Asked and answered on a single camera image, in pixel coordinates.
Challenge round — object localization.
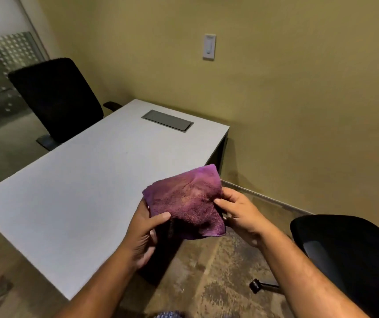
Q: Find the person's left forearm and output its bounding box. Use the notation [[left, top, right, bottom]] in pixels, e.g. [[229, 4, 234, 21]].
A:
[[53, 245, 139, 318]]

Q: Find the grey table cable hatch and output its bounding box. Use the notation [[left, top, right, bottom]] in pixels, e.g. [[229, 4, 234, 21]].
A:
[[141, 109, 194, 133]]

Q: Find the black mesh-back office chair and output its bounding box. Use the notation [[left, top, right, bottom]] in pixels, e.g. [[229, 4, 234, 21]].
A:
[[8, 57, 123, 152]]

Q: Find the purple microfibre cloth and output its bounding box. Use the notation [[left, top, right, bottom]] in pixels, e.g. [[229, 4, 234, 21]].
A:
[[142, 163, 227, 241]]

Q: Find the person's left hand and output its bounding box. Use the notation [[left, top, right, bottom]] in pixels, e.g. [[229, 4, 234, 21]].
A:
[[120, 198, 172, 270]]

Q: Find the black wheeled office chair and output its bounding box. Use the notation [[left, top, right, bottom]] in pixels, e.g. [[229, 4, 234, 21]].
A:
[[249, 214, 379, 318]]

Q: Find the person's right hand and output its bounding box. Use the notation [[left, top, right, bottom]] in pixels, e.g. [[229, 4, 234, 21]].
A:
[[213, 187, 273, 249]]

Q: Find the white wall light switch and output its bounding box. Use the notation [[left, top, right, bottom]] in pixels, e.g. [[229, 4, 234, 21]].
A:
[[202, 33, 217, 61]]

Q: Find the person's right forearm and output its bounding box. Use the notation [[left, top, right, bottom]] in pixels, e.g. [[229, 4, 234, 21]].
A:
[[257, 225, 371, 318]]

